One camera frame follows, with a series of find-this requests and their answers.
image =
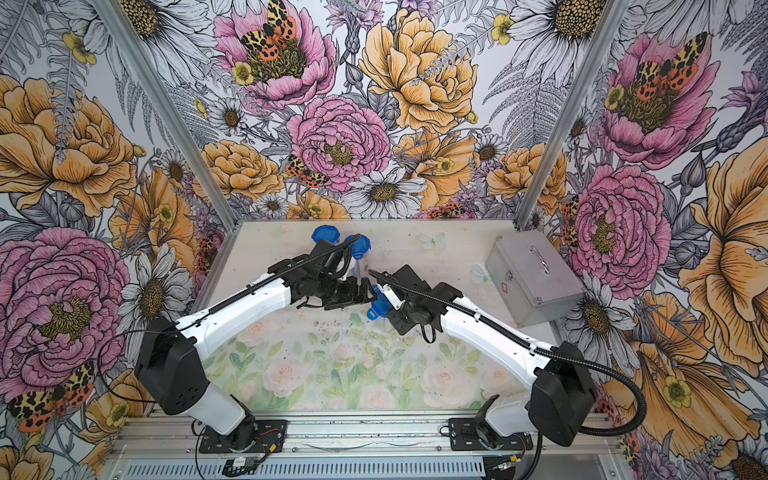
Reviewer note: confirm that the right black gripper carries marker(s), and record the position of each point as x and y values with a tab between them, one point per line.
395	318

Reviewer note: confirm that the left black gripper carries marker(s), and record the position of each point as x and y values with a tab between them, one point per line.
349	298

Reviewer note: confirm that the clear plastic cup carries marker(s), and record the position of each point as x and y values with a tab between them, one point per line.
360	270

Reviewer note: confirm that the blue lid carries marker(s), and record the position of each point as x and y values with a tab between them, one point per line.
359	247
326	233
379	307

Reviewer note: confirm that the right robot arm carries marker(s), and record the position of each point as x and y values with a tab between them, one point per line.
560	392

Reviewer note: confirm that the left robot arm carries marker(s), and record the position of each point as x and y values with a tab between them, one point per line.
170	362

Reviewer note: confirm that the silver metal case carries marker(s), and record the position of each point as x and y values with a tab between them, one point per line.
534	281

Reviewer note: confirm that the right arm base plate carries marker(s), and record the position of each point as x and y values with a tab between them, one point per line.
467	434

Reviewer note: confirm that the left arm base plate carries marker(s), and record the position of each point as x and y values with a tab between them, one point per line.
255	437

